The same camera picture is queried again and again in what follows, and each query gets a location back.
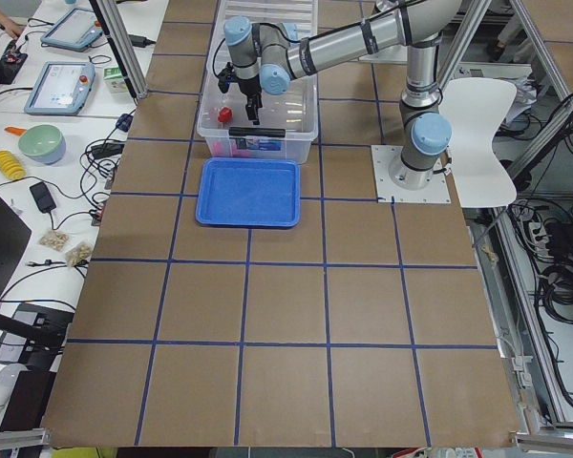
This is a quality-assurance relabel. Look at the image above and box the blue plastic tray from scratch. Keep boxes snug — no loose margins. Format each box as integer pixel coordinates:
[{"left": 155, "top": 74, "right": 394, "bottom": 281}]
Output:
[{"left": 196, "top": 157, "right": 301, "bottom": 228}]

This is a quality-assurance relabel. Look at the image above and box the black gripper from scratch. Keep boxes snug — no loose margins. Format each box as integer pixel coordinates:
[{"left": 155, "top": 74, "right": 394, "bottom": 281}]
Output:
[{"left": 234, "top": 64, "right": 263, "bottom": 125}]

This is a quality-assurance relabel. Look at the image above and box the toy carrot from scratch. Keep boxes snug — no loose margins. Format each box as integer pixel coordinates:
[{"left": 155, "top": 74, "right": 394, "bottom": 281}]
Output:
[{"left": 5, "top": 126, "right": 27, "bottom": 136}]

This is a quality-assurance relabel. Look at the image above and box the green bowl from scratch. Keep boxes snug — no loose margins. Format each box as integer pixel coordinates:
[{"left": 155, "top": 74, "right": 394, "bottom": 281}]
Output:
[{"left": 18, "top": 124, "right": 66, "bottom": 165}]

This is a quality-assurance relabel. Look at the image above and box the white chair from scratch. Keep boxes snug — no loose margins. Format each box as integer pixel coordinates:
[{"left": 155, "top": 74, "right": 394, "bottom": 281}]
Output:
[{"left": 439, "top": 77, "right": 517, "bottom": 208}]

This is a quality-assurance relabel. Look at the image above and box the clear plastic box lid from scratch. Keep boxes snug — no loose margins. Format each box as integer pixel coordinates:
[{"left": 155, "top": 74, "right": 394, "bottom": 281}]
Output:
[{"left": 217, "top": 0, "right": 318, "bottom": 33}]

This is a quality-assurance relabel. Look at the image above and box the yellow toy corn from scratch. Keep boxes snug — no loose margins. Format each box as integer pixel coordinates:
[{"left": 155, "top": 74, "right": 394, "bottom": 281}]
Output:
[{"left": 0, "top": 150, "right": 26, "bottom": 181}]

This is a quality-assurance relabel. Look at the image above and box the red block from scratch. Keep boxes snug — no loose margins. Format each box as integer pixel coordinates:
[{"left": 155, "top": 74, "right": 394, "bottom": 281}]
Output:
[{"left": 217, "top": 107, "right": 233, "bottom": 123}]

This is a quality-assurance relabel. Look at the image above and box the black box latch handle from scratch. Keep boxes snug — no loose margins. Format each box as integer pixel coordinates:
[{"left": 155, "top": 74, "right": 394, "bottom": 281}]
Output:
[{"left": 228, "top": 126, "right": 287, "bottom": 138}]

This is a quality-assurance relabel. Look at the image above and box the black power adapter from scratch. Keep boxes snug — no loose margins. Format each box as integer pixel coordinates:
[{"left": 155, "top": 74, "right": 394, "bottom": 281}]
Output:
[{"left": 30, "top": 181, "right": 56, "bottom": 214}]

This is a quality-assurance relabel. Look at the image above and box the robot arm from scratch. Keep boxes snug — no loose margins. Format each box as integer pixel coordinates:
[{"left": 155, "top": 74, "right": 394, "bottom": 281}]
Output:
[{"left": 216, "top": 1, "right": 461, "bottom": 181}]

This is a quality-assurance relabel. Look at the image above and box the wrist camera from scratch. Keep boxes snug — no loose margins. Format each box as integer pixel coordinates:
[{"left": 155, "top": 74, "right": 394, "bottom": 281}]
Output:
[{"left": 217, "top": 62, "right": 237, "bottom": 94}]

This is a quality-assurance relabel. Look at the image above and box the aluminium frame post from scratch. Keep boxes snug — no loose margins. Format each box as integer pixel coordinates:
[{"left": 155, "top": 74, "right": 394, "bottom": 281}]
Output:
[{"left": 89, "top": 0, "right": 148, "bottom": 101}]

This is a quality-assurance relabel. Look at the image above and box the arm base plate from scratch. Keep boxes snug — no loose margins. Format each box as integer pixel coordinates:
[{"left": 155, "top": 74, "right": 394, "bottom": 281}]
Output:
[{"left": 371, "top": 145, "right": 451, "bottom": 205}]

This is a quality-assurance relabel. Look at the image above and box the clear plastic storage box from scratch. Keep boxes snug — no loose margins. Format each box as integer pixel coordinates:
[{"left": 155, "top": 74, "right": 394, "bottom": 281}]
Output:
[{"left": 197, "top": 28, "right": 318, "bottom": 164}]

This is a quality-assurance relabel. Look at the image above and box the green white carton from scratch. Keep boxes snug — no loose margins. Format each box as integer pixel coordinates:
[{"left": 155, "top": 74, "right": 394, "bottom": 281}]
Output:
[{"left": 102, "top": 67, "right": 128, "bottom": 94}]

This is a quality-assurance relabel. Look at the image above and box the teach pendant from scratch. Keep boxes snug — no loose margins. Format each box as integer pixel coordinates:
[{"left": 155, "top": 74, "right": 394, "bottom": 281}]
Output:
[
  {"left": 40, "top": 7, "right": 103, "bottom": 52},
  {"left": 24, "top": 61, "right": 96, "bottom": 115}
]

